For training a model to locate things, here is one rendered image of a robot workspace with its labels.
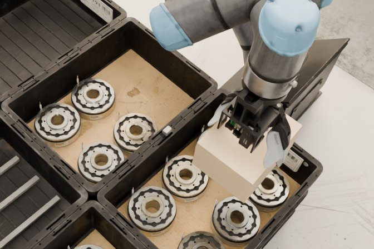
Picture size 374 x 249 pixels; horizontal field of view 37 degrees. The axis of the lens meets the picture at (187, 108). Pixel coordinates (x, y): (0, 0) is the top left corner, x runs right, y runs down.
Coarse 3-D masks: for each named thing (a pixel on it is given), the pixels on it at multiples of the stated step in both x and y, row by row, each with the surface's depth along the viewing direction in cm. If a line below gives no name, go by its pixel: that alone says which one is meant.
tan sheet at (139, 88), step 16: (112, 64) 142; (128, 64) 142; (144, 64) 143; (112, 80) 139; (128, 80) 139; (144, 80) 140; (160, 80) 140; (128, 96) 137; (144, 96) 137; (160, 96) 138; (176, 96) 138; (112, 112) 133; (128, 112) 134; (144, 112) 134; (160, 112) 135; (176, 112) 135; (32, 128) 128; (96, 128) 130; (112, 128) 131; (160, 128) 132; (80, 144) 128
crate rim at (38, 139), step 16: (112, 32) 134; (144, 32) 136; (64, 64) 127; (192, 64) 132; (208, 80) 129; (16, 96) 121; (208, 96) 127; (144, 144) 118; (64, 160) 114; (128, 160) 116; (80, 176) 112; (112, 176) 113; (96, 192) 111
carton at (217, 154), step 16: (224, 128) 99; (208, 144) 97; (224, 144) 97; (208, 160) 98; (224, 160) 95; (240, 160) 96; (256, 160) 96; (224, 176) 98; (240, 176) 94; (256, 176) 94; (240, 192) 98
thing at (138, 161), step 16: (192, 112) 124; (176, 128) 121; (160, 144) 118; (144, 160) 116; (304, 192) 117; (112, 208) 109; (288, 208) 113; (272, 224) 111; (144, 240) 106; (256, 240) 109
